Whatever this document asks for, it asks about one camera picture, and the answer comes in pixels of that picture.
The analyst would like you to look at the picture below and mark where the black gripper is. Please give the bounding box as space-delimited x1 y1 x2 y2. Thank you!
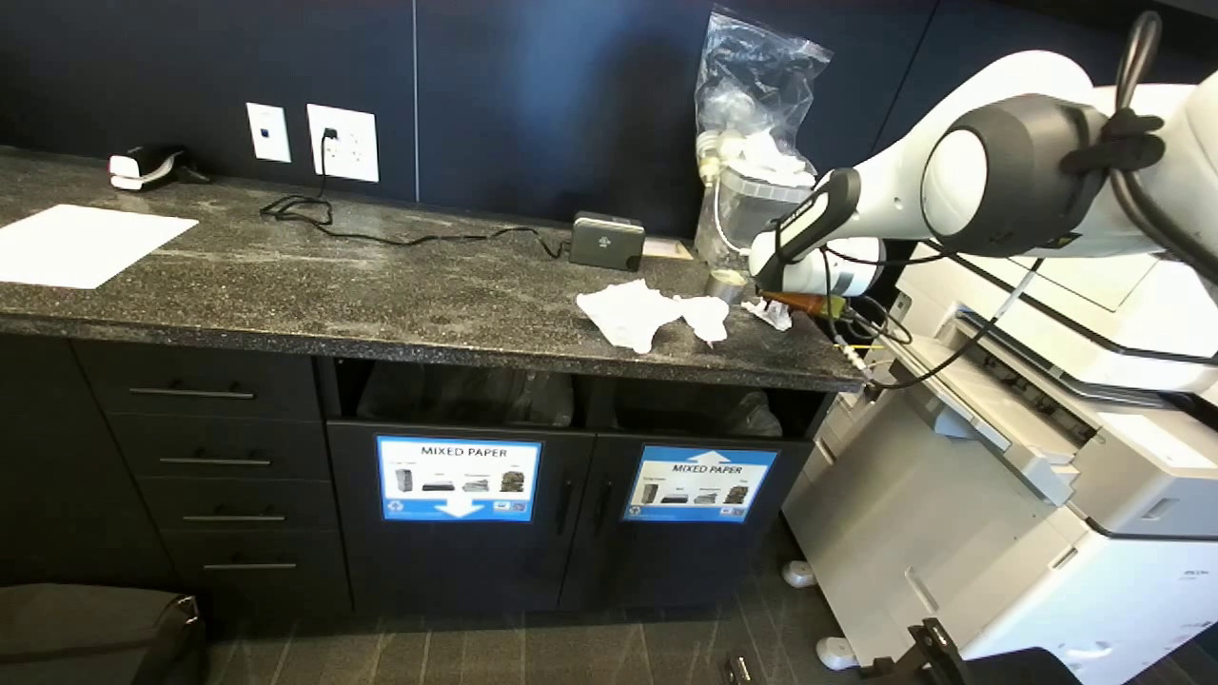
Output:
743 286 855 330

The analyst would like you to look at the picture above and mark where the medium white paper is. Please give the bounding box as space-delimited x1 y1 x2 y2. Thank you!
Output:
671 293 733 352

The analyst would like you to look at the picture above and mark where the large white paper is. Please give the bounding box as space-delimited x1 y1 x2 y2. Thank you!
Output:
570 279 695 359

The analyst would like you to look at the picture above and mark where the black recycling bin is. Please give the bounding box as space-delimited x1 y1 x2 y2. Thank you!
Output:
564 432 814 614

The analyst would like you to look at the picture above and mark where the black bin cabinet door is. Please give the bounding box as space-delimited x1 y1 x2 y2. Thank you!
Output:
322 420 596 622

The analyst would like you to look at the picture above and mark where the clear plastic bucket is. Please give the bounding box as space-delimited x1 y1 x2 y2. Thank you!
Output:
692 158 814 293

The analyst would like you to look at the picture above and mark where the tan flat card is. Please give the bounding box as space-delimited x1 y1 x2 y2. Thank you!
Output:
639 238 698 267

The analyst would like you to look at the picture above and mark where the black power adapter box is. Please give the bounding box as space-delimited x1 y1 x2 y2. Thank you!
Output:
564 210 648 276

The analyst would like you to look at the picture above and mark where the blue mixed paper label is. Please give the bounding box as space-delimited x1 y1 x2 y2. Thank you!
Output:
621 441 780 524
372 434 542 524

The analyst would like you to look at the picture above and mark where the clear plastic bag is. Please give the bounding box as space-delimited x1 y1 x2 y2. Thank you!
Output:
692 9 832 193

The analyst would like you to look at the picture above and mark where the large white office printer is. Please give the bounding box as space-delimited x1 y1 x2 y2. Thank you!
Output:
780 244 1218 685

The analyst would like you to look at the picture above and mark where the black stand clamp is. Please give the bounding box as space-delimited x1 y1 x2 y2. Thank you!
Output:
870 617 1079 685

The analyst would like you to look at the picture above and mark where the flat white paper sheet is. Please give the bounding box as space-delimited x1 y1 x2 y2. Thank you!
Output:
0 203 201 293

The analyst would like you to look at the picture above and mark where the black unlabelled cabinet door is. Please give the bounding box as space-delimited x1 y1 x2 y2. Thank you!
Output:
0 330 174 592

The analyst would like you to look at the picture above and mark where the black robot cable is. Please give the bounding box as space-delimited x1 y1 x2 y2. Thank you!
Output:
870 9 1218 392

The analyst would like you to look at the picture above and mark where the wide white wall outlet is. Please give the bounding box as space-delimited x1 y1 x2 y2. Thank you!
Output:
305 99 384 186

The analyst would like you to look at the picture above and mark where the black power cable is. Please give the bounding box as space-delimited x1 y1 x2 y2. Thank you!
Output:
258 192 575 259

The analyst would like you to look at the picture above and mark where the narrow white wall plate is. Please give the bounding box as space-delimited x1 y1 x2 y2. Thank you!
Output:
244 99 295 168

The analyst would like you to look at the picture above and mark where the black drawer with handle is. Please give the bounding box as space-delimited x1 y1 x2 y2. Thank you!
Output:
72 338 322 428
106 414 336 488
155 537 353 622
128 476 343 550

